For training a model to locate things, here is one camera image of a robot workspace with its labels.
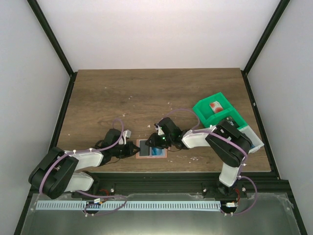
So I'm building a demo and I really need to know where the black card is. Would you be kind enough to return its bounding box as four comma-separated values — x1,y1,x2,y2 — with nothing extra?
226,116,238,126
139,141,150,157

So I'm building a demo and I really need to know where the red white card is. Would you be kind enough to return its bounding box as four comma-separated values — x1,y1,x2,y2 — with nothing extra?
209,101,224,114

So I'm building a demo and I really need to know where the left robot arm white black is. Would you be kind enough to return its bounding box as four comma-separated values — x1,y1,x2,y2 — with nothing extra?
28,128,140,199

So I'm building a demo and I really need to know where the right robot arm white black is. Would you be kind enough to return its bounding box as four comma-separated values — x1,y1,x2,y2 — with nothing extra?
145,117,252,196

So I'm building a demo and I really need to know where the blue card in holder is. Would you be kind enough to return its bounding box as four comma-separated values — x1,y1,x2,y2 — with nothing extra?
151,147,165,157

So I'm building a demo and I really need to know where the black card in tray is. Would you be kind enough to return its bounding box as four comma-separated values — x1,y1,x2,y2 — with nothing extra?
226,116,238,126

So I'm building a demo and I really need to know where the green plastic organizer tray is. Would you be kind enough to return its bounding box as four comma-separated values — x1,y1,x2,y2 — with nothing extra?
193,92,248,129

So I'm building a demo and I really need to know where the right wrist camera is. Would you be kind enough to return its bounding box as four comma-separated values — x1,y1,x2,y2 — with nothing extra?
154,123,164,136

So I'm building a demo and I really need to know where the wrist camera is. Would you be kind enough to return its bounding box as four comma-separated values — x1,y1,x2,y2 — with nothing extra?
119,129,132,145
154,123,164,136

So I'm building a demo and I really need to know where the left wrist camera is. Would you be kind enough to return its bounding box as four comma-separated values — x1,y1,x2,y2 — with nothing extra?
119,129,132,145

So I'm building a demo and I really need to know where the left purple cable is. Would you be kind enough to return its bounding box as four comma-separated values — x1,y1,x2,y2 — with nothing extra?
39,118,128,217

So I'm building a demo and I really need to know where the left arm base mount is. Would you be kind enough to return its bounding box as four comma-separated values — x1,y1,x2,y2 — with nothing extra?
71,182,115,199

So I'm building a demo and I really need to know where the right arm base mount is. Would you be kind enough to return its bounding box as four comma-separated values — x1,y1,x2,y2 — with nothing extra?
201,181,246,199

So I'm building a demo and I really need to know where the white slotted cable duct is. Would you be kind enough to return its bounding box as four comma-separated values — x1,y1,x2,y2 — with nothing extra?
36,200,221,212

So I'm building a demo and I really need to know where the left black frame post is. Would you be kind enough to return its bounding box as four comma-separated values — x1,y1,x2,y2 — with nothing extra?
26,0,75,76

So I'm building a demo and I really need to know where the black frame post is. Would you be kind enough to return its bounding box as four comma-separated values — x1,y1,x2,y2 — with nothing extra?
243,0,291,73
26,0,75,76

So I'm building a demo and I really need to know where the right black frame post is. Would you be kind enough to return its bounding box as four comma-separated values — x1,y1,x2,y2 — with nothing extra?
243,0,291,73

